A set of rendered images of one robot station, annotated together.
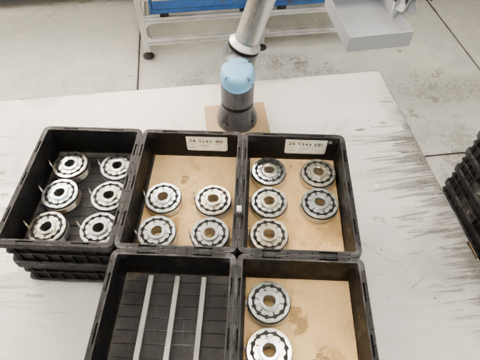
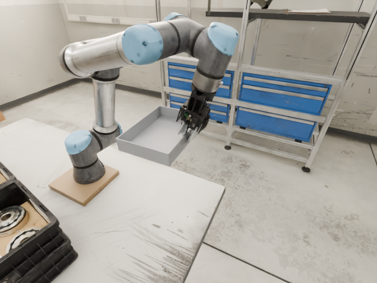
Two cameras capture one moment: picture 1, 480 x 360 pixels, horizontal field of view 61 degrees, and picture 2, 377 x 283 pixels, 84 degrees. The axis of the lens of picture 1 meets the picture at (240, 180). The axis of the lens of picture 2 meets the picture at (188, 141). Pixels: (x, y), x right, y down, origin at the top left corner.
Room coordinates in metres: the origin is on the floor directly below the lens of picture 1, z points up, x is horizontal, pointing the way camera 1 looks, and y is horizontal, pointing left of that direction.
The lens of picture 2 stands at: (0.73, -0.84, 1.49)
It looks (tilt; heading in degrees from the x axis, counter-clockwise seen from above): 36 degrees down; 33
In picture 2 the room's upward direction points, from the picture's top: straight up
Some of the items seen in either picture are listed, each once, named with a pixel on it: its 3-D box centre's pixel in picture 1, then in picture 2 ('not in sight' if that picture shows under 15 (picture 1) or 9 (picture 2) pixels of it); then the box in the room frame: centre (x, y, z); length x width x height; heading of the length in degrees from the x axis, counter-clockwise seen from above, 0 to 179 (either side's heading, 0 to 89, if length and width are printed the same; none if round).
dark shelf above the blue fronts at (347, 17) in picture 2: not in sight; (282, 15); (2.87, -0.38, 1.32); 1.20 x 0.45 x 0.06; 97
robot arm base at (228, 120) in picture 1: (237, 108); (87, 165); (1.11, 0.01, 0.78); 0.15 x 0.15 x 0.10
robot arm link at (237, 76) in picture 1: (237, 82); (82, 146); (1.11, 0.01, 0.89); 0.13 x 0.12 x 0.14; 178
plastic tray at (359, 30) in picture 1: (366, 17); (163, 131); (1.22, -0.41, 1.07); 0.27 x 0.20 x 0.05; 8
